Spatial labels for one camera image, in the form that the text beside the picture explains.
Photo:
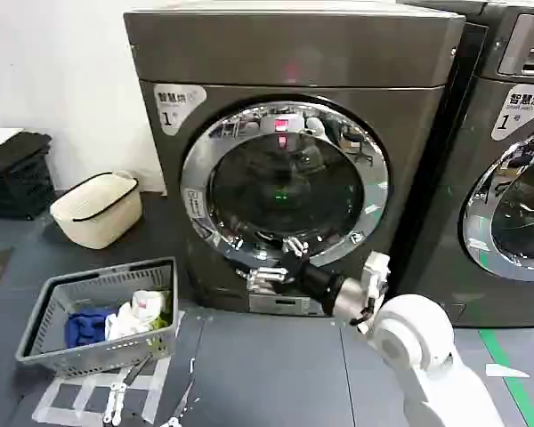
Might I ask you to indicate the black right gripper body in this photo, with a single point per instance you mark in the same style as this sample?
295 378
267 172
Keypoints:
311 278

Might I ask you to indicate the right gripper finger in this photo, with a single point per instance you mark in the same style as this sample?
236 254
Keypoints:
295 247
267 278

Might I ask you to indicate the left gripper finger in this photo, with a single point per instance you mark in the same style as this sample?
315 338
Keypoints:
181 407
118 396

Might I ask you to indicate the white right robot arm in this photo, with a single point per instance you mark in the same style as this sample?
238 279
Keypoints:
409 333

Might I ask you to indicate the round glass dryer door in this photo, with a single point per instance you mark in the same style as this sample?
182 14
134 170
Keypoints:
293 178

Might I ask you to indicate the blue garment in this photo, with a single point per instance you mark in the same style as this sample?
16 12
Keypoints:
84 331

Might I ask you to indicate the white garment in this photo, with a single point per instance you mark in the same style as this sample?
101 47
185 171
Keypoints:
133 316

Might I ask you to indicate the green garment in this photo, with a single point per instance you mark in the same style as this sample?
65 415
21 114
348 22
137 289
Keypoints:
161 323

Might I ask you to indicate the grey plastic laundry basket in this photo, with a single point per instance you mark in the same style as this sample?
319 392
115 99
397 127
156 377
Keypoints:
49 338

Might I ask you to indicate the cream fabric basket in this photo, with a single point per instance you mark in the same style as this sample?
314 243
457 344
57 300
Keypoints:
102 213

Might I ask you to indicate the grey dryer machine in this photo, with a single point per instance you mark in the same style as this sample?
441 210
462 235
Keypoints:
338 66

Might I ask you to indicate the white paper scrap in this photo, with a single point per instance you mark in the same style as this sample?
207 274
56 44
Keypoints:
503 370

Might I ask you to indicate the round glass washer door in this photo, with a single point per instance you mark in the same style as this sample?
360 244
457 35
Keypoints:
520 213

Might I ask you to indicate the grey washing machine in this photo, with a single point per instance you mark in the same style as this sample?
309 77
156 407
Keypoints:
471 111

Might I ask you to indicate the stack of black mats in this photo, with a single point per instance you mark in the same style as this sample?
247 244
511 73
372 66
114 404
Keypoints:
13 178

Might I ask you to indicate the white washer number sticker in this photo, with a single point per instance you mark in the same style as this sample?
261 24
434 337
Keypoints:
520 111

